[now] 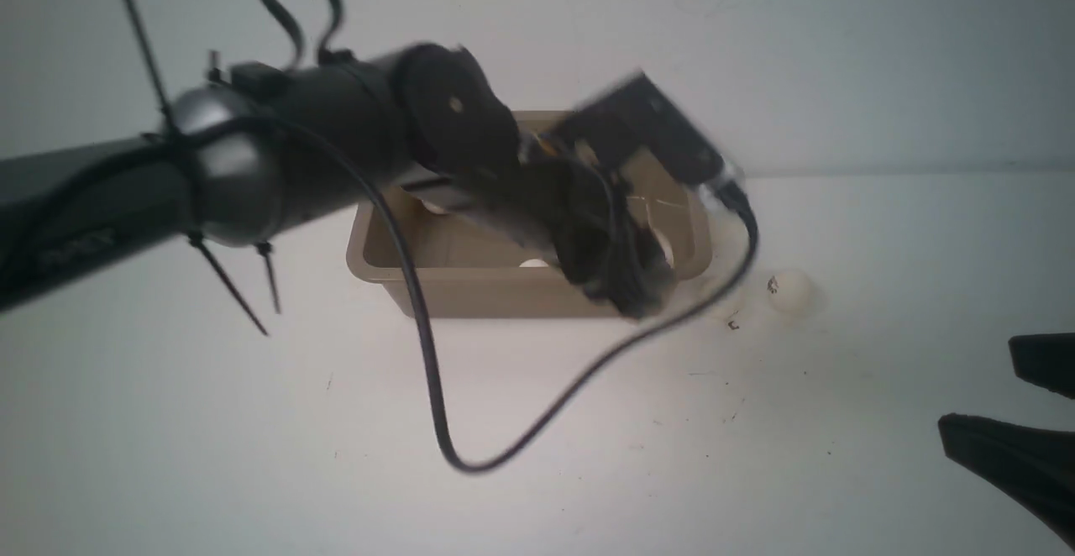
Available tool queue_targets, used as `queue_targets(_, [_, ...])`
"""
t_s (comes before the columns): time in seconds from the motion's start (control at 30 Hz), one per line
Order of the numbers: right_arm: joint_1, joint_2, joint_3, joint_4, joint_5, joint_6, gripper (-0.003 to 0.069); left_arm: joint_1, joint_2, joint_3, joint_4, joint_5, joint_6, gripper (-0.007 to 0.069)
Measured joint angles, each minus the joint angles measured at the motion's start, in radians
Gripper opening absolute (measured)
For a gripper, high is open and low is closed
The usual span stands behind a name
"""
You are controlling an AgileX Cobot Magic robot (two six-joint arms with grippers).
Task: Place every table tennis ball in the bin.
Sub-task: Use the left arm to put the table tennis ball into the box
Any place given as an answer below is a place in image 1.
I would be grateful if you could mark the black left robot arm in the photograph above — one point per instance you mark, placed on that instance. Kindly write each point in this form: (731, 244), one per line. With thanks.
(266, 151)

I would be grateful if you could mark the plain white ball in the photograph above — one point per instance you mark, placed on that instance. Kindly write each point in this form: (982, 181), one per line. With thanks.
(726, 308)
(436, 209)

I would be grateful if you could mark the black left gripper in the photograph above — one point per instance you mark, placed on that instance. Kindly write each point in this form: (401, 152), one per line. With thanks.
(576, 218)

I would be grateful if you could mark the tan plastic bin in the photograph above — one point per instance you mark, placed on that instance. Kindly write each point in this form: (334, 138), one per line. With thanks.
(468, 271)

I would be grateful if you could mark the white ball red-black logo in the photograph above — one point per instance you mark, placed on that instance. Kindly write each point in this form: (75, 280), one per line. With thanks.
(665, 246)

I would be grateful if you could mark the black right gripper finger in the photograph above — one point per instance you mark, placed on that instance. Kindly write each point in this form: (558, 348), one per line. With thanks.
(1034, 467)
(1045, 360)

